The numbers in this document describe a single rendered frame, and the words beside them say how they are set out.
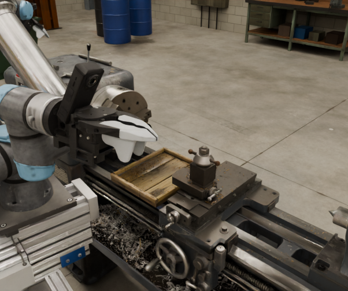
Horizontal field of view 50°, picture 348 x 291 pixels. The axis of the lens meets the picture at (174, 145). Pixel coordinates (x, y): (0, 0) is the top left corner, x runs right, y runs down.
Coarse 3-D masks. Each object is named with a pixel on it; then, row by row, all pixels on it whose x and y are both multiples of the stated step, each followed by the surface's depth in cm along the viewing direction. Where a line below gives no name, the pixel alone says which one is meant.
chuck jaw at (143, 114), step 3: (138, 111) 184; (141, 111) 183; (144, 111) 183; (147, 111) 182; (150, 111) 184; (135, 114) 181; (138, 114) 181; (141, 114) 181; (144, 114) 180; (147, 114) 183; (150, 114) 185; (141, 117) 178; (144, 117) 179; (147, 117) 184; (144, 120) 177; (147, 120) 182
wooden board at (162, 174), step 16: (144, 160) 184; (160, 160) 186; (176, 160) 186; (192, 160) 182; (112, 176) 170; (128, 176) 173; (144, 176) 173; (160, 176) 173; (144, 192) 158; (176, 192) 163
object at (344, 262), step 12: (336, 216) 115; (336, 240) 128; (324, 252) 123; (336, 252) 123; (312, 264) 120; (324, 264) 120; (336, 264) 118; (312, 276) 121; (324, 276) 118; (336, 276) 115; (336, 288) 116
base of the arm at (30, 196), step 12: (12, 180) 103; (24, 180) 103; (48, 180) 112; (0, 192) 107; (12, 192) 105; (24, 192) 104; (36, 192) 106; (48, 192) 110; (12, 204) 105; (24, 204) 105; (36, 204) 107
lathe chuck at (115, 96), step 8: (112, 88) 176; (104, 96) 171; (112, 96) 169; (120, 96) 171; (128, 96) 175; (136, 96) 179; (96, 104) 171; (120, 104) 173; (128, 104) 177; (136, 104) 181; (144, 104) 185; (128, 112) 178; (136, 112) 183
